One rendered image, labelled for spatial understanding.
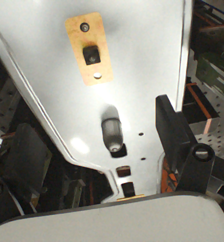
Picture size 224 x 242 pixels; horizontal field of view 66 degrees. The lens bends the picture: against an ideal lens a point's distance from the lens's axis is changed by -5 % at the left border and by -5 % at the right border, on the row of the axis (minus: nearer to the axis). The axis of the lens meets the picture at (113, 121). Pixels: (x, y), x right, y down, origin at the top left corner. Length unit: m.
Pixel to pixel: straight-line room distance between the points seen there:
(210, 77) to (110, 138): 0.16
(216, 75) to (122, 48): 0.12
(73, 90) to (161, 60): 0.12
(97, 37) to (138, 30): 0.04
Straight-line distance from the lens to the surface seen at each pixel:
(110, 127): 0.27
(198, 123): 0.37
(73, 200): 0.45
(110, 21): 0.21
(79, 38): 0.21
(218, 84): 0.26
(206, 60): 0.27
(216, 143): 1.10
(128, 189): 0.58
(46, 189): 0.45
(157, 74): 0.25
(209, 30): 0.34
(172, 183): 0.53
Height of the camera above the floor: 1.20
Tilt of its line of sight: 43 degrees down
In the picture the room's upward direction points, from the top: 171 degrees clockwise
